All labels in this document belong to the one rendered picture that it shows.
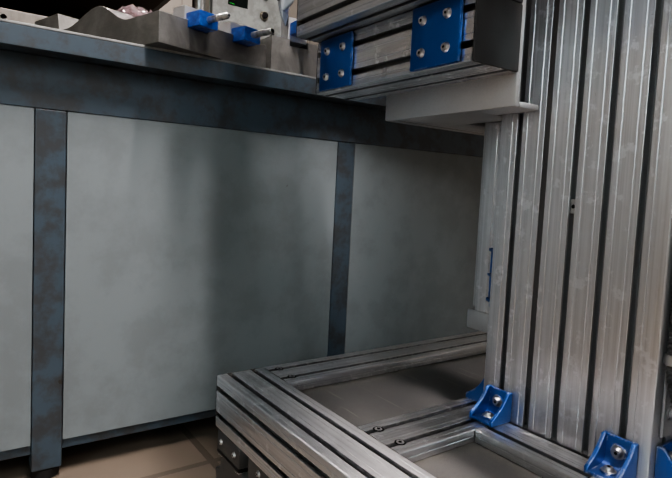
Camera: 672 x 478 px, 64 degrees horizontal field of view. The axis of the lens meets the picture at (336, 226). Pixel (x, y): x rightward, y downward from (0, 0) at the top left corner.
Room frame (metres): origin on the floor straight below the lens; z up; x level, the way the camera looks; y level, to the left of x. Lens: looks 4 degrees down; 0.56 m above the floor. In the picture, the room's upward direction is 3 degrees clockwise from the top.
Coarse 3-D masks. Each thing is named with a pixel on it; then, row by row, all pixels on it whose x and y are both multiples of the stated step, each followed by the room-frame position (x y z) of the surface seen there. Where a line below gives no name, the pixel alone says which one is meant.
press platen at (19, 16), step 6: (0, 12) 1.62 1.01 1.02; (6, 12) 1.63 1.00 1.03; (12, 12) 1.63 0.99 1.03; (18, 12) 1.64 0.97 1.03; (24, 12) 1.65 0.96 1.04; (6, 18) 1.63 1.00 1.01; (12, 18) 1.63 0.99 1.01; (18, 18) 1.64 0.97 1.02; (24, 18) 1.65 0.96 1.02; (30, 18) 1.66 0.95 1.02; (36, 18) 1.67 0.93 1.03; (42, 18) 1.68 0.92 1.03
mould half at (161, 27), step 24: (48, 24) 1.23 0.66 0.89; (72, 24) 1.23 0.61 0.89; (96, 24) 1.10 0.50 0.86; (120, 24) 1.05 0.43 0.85; (144, 24) 1.00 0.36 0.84; (168, 24) 0.98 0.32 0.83; (168, 48) 1.01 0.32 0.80; (192, 48) 1.02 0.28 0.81; (216, 48) 1.07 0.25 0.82; (240, 48) 1.12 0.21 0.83; (264, 48) 1.17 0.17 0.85
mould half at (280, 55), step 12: (276, 36) 1.22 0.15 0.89; (276, 48) 1.23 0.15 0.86; (288, 48) 1.24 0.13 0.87; (300, 48) 1.26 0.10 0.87; (312, 48) 1.28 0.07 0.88; (276, 60) 1.23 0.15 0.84; (288, 60) 1.24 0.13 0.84; (300, 60) 1.26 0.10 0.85; (312, 60) 1.28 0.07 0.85; (300, 72) 1.26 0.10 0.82; (312, 72) 1.28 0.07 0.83
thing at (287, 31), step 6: (288, 18) 1.25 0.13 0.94; (294, 18) 1.26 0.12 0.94; (282, 24) 1.28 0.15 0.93; (288, 24) 1.25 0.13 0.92; (294, 24) 1.24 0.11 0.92; (282, 30) 1.28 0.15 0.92; (288, 30) 1.25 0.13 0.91; (294, 30) 1.24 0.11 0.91; (282, 36) 1.27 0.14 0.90; (288, 36) 1.25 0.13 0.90; (294, 36) 1.26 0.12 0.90; (294, 42) 1.26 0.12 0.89; (300, 42) 1.27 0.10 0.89; (306, 42) 1.28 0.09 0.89
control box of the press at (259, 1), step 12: (216, 0) 2.05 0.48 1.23; (228, 0) 2.08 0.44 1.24; (240, 0) 2.11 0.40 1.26; (252, 0) 2.14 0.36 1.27; (264, 0) 2.16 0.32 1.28; (276, 0) 2.19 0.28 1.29; (216, 12) 2.05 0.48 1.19; (228, 12) 2.08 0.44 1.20; (240, 12) 2.11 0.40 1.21; (252, 12) 2.14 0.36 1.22; (264, 12) 2.15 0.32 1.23; (276, 12) 2.20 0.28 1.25; (240, 24) 2.11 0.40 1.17; (252, 24) 2.14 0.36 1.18; (264, 24) 2.17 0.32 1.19; (276, 24) 2.20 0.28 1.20; (264, 36) 2.17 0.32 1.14
